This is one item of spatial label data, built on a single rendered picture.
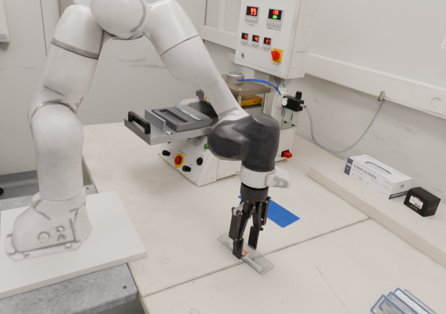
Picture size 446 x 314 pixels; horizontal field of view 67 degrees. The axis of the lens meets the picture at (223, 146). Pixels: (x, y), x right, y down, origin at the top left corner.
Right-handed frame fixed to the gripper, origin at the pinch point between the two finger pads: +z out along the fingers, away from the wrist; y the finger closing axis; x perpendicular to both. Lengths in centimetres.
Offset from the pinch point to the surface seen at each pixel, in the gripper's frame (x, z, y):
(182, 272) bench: -5.3, 4.7, 18.3
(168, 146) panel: -65, -1, -17
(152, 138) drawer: -44.8, -17.0, 3.8
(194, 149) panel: -48, -6, -18
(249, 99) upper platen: -43, -26, -42
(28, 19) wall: -207, -39, -2
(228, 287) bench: 5.9, 4.7, 11.6
